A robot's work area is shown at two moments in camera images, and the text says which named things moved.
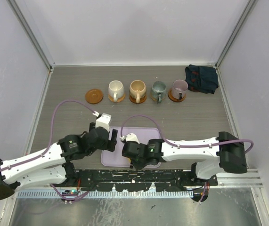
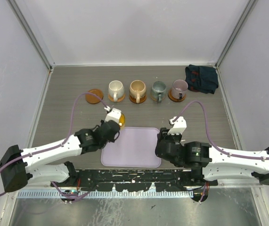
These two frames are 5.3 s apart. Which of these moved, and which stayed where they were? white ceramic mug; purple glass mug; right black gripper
Moved: right black gripper
Stayed: white ceramic mug; purple glass mug
